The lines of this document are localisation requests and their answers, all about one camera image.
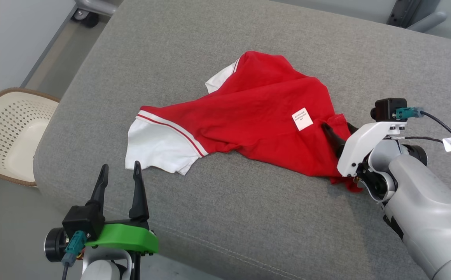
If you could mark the red shirt with white sleeves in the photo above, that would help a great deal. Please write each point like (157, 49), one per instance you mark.
(256, 112)

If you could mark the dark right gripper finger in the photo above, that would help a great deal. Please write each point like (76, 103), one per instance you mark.
(336, 140)
(352, 128)

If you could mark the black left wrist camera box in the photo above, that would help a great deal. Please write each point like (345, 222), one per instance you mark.
(81, 221)

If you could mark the cream perforated laundry basket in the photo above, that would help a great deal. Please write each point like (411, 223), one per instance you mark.
(11, 136)

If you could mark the grey wheeled metal cart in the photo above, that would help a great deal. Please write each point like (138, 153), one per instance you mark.
(91, 9)

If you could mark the grey metal stand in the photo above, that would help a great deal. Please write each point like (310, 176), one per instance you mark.
(408, 13)

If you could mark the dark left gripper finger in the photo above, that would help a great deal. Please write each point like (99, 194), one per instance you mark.
(139, 198)
(100, 190)

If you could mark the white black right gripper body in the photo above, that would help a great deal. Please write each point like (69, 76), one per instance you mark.
(359, 142)

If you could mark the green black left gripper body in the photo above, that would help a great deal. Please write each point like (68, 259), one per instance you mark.
(126, 238)

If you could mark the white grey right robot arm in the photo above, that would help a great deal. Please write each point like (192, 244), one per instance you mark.
(423, 210)

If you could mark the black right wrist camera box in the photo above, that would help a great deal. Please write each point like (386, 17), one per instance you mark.
(388, 109)

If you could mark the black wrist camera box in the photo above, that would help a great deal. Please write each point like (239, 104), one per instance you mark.
(81, 221)
(388, 109)

